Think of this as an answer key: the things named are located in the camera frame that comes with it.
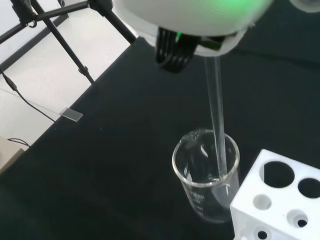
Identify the white test tube rack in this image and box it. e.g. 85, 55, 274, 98
229, 148, 320, 240

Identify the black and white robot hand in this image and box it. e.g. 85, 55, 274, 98
111, 0, 275, 74

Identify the thin black cable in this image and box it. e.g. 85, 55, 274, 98
6, 137, 31, 149

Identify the clear glass beaker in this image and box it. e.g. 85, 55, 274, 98
171, 128, 241, 224

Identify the black plug cable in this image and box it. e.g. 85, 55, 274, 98
0, 67, 56, 123

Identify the pale board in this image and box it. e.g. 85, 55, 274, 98
0, 136, 26, 175

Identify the black tripod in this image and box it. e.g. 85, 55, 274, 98
0, 0, 138, 85

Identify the black bench cloth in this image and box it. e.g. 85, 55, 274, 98
0, 0, 320, 240

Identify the grey round cap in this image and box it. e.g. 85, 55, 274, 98
289, 0, 320, 13

